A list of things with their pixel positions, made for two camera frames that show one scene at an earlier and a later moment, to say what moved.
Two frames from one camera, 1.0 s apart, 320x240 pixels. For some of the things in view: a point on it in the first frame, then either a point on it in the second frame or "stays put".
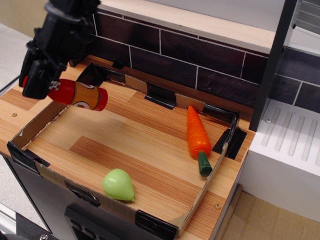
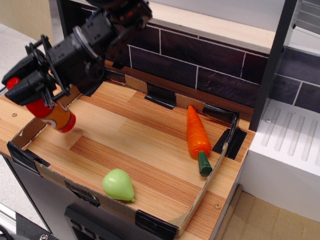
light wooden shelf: (190, 23) stays put
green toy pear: (117, 183) stays put
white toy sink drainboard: (283, 164) stays put
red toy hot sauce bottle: (81, 94) → (58, 116)
